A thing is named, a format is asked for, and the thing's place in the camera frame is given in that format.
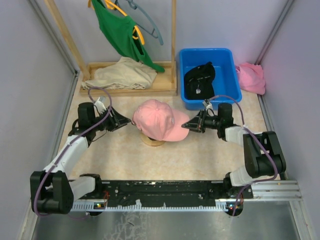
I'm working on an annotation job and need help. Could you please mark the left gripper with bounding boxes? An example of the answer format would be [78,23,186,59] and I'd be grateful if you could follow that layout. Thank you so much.
[91,105,131,132]

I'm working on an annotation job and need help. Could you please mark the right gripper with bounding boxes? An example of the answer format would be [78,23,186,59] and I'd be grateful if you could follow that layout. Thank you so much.
[183,109,222,134]

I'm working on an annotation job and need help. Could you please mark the wooden hat stand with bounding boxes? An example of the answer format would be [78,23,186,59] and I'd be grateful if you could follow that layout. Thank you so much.
[140,132,166,147]

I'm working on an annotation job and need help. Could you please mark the pink cap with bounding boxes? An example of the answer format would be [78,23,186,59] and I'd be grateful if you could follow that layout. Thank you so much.
[132,99,190,142]

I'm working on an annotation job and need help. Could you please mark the black cap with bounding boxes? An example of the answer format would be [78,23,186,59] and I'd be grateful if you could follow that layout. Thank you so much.
[183,61,216,100]

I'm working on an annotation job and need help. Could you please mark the blue plastic bin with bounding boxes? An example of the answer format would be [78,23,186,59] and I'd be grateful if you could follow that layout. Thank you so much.
[179,48,242,111]

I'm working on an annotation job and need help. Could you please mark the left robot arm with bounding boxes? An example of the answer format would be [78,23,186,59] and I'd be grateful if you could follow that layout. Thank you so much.
[30,101,131,217]

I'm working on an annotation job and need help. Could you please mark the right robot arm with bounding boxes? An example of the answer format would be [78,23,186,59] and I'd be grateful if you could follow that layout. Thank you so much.
[181,102,287,198]

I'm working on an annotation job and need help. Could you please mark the beige cloth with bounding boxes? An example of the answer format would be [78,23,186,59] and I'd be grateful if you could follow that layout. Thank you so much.
[81,57,157,90]

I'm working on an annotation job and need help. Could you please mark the wooden clothes rack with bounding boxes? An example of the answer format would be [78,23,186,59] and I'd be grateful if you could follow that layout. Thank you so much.
[45,0,178,97]

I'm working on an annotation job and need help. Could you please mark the pink cloth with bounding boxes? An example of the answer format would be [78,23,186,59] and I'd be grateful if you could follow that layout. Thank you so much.
[236,62,266,95]

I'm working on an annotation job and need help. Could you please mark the green tank top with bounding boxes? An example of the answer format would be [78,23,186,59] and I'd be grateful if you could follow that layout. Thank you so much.
[91,0,165,73]

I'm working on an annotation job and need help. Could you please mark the grey-blue hanger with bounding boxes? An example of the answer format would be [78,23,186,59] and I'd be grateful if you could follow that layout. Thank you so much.
[114,0,164,46]

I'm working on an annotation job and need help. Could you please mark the yellow hanger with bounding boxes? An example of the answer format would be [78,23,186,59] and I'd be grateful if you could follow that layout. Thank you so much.
[87,0,145,45]

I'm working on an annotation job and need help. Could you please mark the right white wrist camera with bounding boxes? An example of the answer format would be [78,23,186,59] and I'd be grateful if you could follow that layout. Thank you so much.
[202,99,213,111]

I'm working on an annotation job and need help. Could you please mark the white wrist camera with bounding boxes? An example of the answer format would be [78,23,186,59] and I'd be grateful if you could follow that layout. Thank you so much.
[202,99,213,111]
[94,96,107,114]

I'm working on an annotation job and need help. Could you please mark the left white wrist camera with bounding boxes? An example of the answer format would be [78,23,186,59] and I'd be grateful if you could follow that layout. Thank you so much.
[94,96,107,114]

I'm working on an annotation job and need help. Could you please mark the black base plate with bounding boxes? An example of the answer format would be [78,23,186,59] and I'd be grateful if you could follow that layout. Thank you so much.
[80,180,242,208]

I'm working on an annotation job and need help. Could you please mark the aluminium frame rail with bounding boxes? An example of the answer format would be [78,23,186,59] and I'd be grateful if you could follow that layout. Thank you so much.
[71,180,302,215]

